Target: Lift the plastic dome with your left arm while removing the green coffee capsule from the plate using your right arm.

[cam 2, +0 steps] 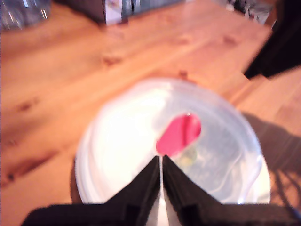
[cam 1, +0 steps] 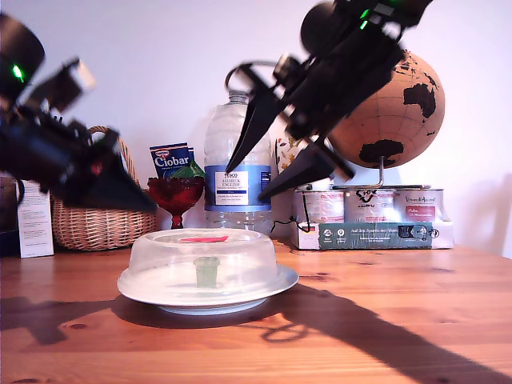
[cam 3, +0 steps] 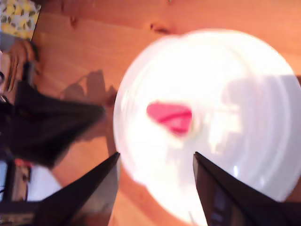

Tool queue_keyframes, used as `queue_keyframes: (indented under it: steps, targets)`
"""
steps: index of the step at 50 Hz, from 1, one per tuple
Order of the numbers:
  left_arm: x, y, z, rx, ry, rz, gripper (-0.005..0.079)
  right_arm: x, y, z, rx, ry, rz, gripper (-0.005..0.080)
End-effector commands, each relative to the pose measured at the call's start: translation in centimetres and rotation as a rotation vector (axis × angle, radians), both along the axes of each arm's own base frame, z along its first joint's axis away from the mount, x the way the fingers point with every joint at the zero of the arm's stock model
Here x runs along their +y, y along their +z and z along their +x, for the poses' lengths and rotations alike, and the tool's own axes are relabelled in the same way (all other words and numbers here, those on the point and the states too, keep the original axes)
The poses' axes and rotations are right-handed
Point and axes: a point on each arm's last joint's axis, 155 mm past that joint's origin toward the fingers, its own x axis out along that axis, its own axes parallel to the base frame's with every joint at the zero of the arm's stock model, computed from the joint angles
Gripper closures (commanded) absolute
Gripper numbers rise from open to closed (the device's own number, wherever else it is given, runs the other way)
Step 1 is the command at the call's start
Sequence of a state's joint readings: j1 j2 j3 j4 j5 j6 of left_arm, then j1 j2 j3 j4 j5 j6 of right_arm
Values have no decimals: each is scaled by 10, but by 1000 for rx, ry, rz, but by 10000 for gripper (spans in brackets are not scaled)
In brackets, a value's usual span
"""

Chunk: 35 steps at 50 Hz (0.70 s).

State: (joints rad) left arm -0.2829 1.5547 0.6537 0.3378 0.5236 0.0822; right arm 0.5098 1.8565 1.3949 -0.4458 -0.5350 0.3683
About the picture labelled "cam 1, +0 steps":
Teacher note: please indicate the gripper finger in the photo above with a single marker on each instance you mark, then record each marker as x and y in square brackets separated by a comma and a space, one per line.
[304, 168]
[256, 128]
[116, 188]

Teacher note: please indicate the green coffee capsule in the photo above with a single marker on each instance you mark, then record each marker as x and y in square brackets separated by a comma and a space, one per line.
[207, 274]

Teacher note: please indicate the white round plate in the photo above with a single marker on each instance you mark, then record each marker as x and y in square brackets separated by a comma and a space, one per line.
[286, 280]

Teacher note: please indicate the leaf print napkin box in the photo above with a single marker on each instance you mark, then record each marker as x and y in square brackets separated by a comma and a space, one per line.
[285, 154]

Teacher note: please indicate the large clear water bottle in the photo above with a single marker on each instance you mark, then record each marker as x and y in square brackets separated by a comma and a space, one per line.
[224, 132]

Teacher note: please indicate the white can pink label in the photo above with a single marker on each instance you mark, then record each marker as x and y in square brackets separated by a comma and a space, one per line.
[324, 206]

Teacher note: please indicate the red glass goblet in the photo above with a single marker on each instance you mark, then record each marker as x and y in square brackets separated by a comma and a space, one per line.
[176, 196]

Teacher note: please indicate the blue Ciobar packet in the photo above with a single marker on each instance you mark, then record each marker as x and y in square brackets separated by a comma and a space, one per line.
[191, 155]
[170, 160]

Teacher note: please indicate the white can black scribble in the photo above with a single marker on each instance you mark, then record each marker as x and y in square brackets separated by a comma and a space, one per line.
[368, 206]

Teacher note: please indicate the green foil wrapper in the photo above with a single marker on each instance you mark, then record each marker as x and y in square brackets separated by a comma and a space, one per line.
[192, 172]

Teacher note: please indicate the white printed carton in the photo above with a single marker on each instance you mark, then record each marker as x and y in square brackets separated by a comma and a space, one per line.
[36, 224]

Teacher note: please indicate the cork globe on stand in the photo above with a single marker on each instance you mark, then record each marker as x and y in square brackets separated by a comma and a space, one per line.
[400, 120]

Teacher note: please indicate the white can red label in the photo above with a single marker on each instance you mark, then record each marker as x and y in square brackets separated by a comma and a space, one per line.
[418, 206]

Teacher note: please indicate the white round security camera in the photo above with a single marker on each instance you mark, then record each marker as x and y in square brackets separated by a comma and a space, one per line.
[320, 185]

